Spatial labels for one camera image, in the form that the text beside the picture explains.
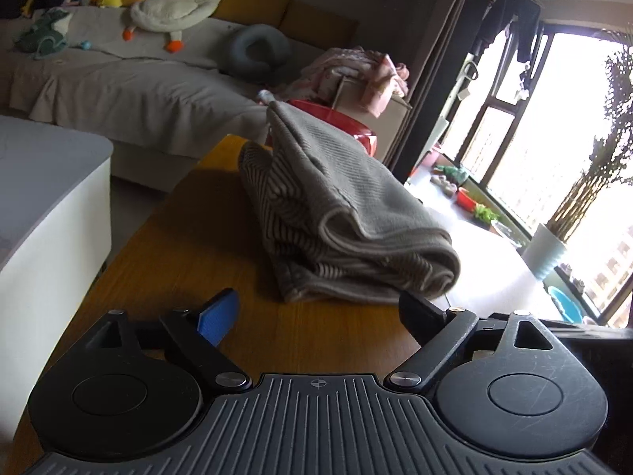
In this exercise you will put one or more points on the red round stool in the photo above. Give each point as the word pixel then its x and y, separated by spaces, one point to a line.
pixel 353 126

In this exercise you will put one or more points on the dark hanging clothes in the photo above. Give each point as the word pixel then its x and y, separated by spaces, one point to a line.
pixel 519 20

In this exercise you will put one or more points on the striped beige garment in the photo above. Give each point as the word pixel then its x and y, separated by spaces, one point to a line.
pixel 336 212

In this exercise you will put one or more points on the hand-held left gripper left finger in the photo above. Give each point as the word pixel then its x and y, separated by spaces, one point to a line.
pixel 217 316

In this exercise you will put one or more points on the grey covered sofa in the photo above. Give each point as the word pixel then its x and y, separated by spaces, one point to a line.
pixel 133 94

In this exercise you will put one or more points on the blue plastic bowl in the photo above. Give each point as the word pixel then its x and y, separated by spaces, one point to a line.
pixel 566 304

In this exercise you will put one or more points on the cardboard box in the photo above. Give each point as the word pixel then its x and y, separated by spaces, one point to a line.
pixel 395 128

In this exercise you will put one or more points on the grey neck pillow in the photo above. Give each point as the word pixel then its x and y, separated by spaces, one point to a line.
pixel 245 52

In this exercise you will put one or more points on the green bamboo palm plant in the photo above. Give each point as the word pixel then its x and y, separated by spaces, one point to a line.
pixel 608 158

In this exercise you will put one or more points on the red plastic bowl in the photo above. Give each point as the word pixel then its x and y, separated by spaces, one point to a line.
pixel 465 200

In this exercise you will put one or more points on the white goose plush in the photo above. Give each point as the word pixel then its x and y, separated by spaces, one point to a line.
pixel 178 5

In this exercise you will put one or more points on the brown curtain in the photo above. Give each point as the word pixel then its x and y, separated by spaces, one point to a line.
pixel 440 59

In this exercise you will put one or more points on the white coffee table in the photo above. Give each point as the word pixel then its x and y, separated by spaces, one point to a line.
pixel 49 217

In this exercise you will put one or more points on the pink plastic bucket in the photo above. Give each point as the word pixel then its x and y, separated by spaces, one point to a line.
pixel 436 153

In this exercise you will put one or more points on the green leafy vegetable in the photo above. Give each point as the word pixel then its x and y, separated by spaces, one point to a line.
pixel 485 213

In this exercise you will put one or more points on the pink metal basin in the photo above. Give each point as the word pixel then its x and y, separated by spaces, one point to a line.
pixel 509 232

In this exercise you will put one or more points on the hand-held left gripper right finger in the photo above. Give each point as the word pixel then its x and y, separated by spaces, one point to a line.
pixel 420 314

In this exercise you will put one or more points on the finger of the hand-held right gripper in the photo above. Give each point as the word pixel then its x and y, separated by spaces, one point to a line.
pixel 588 330

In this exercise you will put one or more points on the white ribbed plant pot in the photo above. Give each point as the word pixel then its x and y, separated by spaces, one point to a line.
pixel 544 252

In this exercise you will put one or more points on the green dinosaur plush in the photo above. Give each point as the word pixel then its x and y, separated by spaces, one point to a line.
pixel 44 32

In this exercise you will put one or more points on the pile of pink clothes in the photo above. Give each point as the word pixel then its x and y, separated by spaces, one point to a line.
pixel 356 69

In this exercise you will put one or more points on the mustard sofa back cushion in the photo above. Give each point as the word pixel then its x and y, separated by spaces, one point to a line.
pixel 252 5
pixel 319 20

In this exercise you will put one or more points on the green toy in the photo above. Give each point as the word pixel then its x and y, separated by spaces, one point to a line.
pixel 452 173

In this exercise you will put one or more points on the dark window frame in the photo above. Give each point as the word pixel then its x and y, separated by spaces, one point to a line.
pixel 499 123

